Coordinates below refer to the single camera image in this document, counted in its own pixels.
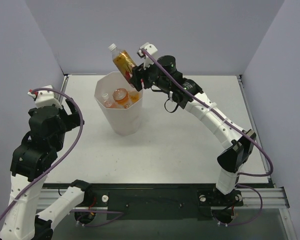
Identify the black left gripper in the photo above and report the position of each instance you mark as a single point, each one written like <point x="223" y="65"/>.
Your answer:
<point x="71" y="116"/>

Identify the orange bottle blue label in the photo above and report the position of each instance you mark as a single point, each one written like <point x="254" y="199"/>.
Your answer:
<point x="121" y="97"/>

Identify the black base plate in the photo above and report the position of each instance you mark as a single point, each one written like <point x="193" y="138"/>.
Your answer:
<point x="163" y="201"/>

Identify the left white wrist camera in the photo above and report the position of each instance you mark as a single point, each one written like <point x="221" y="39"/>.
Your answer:
<point x="45" y="98"/>

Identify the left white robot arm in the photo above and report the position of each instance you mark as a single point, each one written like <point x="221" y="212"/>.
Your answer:
<point x="35" y="155"/>

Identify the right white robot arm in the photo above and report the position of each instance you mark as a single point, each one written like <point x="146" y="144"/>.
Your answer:
<point x="188" y="95"/>

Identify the red gold labelled bottle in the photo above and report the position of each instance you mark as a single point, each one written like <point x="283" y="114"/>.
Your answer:
<point x="122" y="61"/>

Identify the white octagonal plastic bin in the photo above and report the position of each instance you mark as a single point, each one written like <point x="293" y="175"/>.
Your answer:
<point x="123" y="121"/>

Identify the clear bottle white cap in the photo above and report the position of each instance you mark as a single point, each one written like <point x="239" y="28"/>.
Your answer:
<point x="108" y="102"/>

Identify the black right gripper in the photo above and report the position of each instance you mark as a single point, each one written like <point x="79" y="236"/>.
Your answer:
<point x="139" y="76"/>

